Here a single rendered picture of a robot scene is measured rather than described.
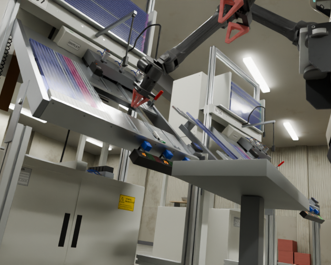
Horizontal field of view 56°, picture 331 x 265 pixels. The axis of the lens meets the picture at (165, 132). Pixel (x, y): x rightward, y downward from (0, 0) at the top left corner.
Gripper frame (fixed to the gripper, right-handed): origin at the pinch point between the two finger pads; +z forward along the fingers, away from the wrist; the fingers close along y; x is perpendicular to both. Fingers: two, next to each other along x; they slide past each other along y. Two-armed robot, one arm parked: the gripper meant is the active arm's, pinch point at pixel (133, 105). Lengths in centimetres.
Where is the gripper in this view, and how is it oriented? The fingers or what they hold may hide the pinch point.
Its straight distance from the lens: 139.1
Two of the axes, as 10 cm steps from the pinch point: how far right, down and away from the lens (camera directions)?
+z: -5.6, 8.0, 2.2
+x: 4.8, 5.3, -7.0
